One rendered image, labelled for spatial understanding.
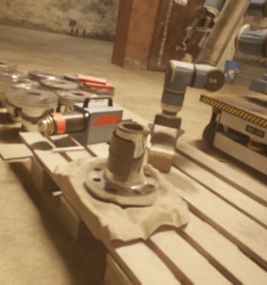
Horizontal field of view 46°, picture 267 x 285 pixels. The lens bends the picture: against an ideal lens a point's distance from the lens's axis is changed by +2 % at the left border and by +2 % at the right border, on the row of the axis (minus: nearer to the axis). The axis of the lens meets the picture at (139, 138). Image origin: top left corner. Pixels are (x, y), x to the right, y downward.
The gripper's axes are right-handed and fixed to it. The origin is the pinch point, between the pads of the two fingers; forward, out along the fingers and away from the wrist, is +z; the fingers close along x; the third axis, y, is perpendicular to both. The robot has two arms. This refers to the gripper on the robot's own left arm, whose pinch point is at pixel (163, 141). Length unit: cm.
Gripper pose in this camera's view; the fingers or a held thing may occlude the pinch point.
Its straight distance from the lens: 156.0
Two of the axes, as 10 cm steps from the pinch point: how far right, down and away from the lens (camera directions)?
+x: 9.8, 2.1, -0.6
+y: -1.2, 3.2, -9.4
